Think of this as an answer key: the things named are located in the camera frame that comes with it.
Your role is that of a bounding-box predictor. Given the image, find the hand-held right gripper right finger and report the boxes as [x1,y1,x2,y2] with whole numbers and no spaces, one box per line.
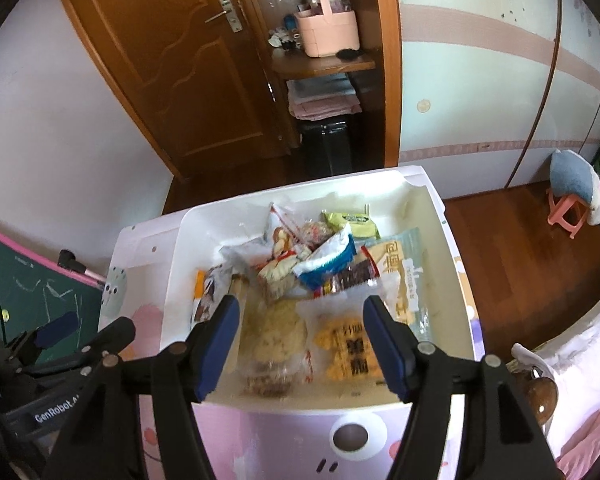
[362,294,566,480]

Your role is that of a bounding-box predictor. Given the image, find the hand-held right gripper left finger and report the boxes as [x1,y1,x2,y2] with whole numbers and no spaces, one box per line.
[42,294,242,480]

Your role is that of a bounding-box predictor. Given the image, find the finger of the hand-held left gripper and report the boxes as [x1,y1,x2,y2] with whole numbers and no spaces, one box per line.
[0,311,81,376]
[22,316,137,382]

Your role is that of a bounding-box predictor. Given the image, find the clear yellow cake packet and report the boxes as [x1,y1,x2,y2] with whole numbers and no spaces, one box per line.
[310,310,388,386]

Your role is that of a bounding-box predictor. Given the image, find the clear brown cookie packet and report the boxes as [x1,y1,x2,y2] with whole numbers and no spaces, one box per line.
[240,300,311,398]

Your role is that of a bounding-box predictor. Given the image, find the white and red snack packet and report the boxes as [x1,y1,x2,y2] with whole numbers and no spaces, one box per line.
[200,265,237,322]

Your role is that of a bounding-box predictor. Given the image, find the orange and white snack packet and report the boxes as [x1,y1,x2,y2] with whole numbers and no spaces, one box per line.
[194,269,211,322]

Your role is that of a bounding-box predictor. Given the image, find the beige bread packet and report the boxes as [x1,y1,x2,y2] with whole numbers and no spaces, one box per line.
[228,275,251,306]

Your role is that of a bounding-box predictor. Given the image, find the red label dark snack packet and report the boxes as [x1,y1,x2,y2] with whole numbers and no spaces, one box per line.
[312,255,383,300]

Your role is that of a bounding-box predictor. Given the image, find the large clear bread packet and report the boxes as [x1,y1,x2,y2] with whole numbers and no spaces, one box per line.
[362,227,438,341]

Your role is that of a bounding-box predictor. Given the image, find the red orange snack packet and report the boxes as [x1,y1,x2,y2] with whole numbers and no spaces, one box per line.
[257,252,306,302]

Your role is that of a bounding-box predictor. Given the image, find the blue snack packet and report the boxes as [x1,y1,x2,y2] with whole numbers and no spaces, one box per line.
[292,222,357,291]

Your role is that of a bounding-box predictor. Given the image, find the white plastic bin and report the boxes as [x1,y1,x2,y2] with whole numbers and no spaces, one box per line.
[161,165,481,413]

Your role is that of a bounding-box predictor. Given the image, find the green snack packet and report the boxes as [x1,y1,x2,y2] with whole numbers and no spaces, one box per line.
[321,210,381,240]

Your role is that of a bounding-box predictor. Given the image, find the white red apple print packet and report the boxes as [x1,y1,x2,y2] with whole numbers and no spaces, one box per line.
[265,202,311,261]

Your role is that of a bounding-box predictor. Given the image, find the cartoon printed tablecloth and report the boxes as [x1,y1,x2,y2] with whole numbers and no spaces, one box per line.
[97,165,483,480]

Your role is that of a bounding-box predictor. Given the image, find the pink and white bedding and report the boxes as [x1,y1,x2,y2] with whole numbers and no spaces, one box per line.
[517,285,600,480]

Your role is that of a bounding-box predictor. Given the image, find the black box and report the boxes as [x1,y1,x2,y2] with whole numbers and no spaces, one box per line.
[297,115,353,177]

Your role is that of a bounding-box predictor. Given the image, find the pink plastic stool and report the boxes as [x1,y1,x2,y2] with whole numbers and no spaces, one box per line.
[546,187,593,241]

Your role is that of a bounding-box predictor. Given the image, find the pink stool with blue cushion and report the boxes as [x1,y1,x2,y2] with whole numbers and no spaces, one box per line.
[549,149,600,226]

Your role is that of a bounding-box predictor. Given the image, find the stack of folded cloths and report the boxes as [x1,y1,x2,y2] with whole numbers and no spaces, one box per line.
[286,74,361,121]

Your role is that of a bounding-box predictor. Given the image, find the brown wooden door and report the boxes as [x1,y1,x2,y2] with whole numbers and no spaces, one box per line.
[50,0,301,183]

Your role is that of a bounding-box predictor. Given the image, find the pale blue wardrobe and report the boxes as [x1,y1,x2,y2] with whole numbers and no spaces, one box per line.
[395,0,600,198]

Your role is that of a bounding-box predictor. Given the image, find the wooden corner shelf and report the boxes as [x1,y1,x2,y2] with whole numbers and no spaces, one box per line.
[235,0,401,168]

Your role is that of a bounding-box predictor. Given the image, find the small toy figurines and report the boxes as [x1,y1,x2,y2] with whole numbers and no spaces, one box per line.
[267,15,303,53]

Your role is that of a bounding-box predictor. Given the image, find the pink storage basket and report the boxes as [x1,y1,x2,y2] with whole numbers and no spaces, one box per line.
[285,0,362,58]

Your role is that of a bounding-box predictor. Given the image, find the green chalkboard with pink frame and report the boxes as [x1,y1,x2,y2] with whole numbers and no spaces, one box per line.
[0,222,108,371]

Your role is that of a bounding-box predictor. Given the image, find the wooden bed frame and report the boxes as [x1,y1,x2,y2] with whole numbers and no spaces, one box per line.
[510,342,561,433]

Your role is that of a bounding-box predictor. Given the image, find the metal door handle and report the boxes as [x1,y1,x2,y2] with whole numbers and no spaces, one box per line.
[204,0,243,33]

